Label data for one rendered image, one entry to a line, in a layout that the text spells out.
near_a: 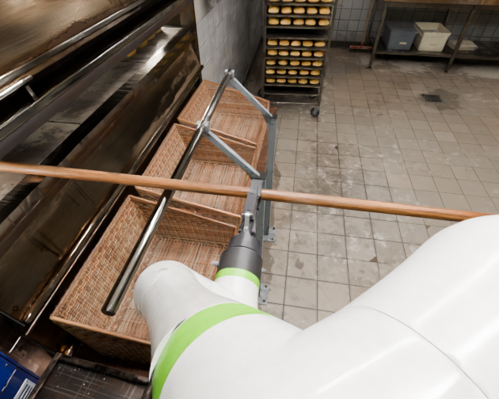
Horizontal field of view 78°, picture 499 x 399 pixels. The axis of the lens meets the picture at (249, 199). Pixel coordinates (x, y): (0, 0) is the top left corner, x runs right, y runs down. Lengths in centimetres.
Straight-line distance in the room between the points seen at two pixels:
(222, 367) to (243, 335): 3
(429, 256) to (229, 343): 13
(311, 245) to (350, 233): 32
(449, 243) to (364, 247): 211
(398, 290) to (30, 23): 101
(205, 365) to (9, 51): 88
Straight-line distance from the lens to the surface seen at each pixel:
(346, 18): 575
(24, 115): 80
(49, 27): 109
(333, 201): 81
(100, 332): 112
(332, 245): 227
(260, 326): 20
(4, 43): 97
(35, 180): 106
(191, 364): 20
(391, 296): 18
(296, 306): 197
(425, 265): 21
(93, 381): 99
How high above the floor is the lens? 175
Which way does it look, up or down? 44 degrees down
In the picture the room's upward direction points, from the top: straight up
